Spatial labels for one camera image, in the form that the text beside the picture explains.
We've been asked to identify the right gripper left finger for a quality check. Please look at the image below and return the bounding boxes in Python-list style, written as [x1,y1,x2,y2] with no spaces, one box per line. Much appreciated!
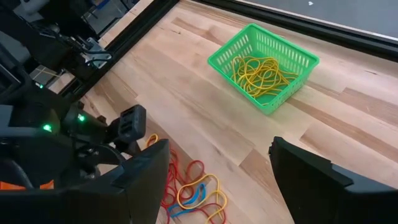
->
[0,139,170,224]

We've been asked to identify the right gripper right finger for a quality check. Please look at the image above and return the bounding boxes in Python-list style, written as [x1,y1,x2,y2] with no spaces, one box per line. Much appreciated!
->
[269,136,398,224]

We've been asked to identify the red rubber band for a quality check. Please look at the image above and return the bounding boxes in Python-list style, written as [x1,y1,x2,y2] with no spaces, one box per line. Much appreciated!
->
[186,202,227,224]
[185,159,206,184]
[160,149,187,224]

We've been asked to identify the yellow rubber band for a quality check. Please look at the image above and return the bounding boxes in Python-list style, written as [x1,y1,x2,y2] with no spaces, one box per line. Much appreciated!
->
[231,55,280,94]
[176,173,228,224]
[245,58,299,97]
[236,67,287,99]
[146,133,159,147]

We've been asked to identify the blue rubber band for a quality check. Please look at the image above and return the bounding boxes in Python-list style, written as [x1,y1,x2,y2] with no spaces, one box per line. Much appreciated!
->
[167,183,208,218]

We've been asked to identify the orange plastic mesh basket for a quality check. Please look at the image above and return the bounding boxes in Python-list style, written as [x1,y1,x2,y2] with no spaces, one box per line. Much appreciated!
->
[0,180,55,191]

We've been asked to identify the green plastic mesh basket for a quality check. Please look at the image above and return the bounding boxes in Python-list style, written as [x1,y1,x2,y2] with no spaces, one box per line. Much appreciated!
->
[207,23,320,116]

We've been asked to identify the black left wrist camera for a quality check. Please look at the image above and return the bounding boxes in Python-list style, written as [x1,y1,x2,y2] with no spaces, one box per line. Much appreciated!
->
[117,105,147,144]

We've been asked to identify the silver metal bracket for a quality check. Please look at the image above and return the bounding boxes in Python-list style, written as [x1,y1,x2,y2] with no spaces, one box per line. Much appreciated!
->
[81,37,113,69]

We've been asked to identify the black aluminium table frame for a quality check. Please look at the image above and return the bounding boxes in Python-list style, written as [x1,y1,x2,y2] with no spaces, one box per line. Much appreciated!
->
[58,0,398,103]

